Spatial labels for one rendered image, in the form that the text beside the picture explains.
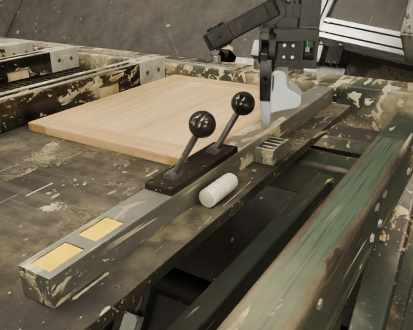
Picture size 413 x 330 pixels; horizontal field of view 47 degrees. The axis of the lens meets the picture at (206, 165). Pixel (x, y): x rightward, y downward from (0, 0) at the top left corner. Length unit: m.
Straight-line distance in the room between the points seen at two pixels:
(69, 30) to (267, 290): 2.94
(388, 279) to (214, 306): 0.74
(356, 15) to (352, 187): 1.54
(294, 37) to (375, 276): 0.78
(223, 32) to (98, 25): 2.49
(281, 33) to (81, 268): 0.40
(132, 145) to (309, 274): 0.52
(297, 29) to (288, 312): 0.38
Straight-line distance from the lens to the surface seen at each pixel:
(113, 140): 0.96
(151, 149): 0.90
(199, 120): 0.63
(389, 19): 2.14
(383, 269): 1.30
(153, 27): 2.88
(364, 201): 0.66
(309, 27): 0.69
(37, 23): 3.55
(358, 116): 1.30
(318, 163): 0.99
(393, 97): 1.26
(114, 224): 0.61
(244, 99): 0.73
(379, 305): 1.30
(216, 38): 0.70
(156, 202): 0.65
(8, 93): 1.18
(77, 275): 0.56
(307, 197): 0.89
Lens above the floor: 2.08
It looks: 60 degrees down
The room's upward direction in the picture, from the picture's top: 63 degrees counter-clockwise
